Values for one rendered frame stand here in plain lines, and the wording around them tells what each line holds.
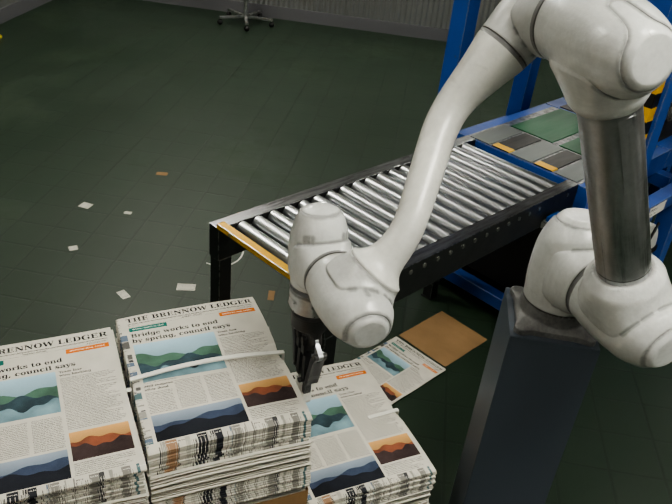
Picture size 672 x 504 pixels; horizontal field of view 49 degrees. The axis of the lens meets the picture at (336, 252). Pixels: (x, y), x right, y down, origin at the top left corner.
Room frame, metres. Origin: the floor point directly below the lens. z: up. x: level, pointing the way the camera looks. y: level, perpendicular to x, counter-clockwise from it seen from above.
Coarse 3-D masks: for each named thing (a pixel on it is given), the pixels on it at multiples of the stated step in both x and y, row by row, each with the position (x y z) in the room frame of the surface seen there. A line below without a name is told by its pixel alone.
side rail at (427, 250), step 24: (552, 192) 2.50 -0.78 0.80; (576, 192) 2.61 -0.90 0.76; (504, 216) 2.27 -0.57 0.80; (528, 216) 2.36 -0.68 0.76; (456, 240) 2.06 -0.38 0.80; (480, 240) 2.15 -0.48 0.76; (504, 240) 2.27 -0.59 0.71; (408, 264) 1.88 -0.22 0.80; (432, 264) 1.96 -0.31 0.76; (456, 264) 2.06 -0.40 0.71; (408, 288) 1.89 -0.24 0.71
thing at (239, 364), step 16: (224, 352) 1.08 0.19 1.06; (240, 352) 1.09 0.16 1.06; (144, 368) 1.01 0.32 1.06; (160, 368) 1.01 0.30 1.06; (192, 368) 1.03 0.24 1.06; (208, 368) 1.03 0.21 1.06; (224, 368) 1.04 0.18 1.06; (240, 368) 1.04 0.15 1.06; (144, 384) 0.97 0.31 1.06; (160, 384) 0.97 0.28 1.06
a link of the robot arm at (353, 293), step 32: (480, 32) 1.23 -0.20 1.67; (480, 64) 1.19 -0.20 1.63; (512, 64) 1.19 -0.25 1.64; (448, 96) 1.18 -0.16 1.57; (480, 96) 1.19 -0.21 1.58; (448, 128) 1.15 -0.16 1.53; (416, 160) 1.11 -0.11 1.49; (416, 192) 1.06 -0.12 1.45; (416, 224) 1.02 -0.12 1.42; (352, 256) 0.99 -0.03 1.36; (384, 256) 0.98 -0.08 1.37; (320, 288) 0.97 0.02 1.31; (352, 288) 0.94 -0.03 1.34; (384, 288) 0.95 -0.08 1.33; (352, 320) 0.89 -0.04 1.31; (384, 320) 0.91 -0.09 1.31
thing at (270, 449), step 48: (192, 384) 0.98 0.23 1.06; (240, 384) 1.00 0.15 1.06; (288, 384) 1.01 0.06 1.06; (144, 432) 0.86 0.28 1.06; (192, 432) 0.87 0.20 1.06; (240, 432) 0.88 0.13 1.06; (288, 432) 0.91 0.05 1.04; (192, 480) 0.84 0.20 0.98; (240, 480) 0.87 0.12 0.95; (288, 480) 0.91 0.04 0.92
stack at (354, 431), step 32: (320, 384) 1.28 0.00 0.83; (352, 384) 1.29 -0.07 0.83; (320, 416) 1.18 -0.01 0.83; (352, 416) 1.19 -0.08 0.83; (384, 416) 1.20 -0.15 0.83; (320, 448) 1.08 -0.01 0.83; (352, 448) 1.09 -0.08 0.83; (384, 448) 1.10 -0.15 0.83; (416, 448) 1.11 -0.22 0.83; (320, 480) 1.00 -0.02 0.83; (352, 480) 1.01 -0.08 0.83; (384, 480) 1.02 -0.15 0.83; (416, 480) 1.04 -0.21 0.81
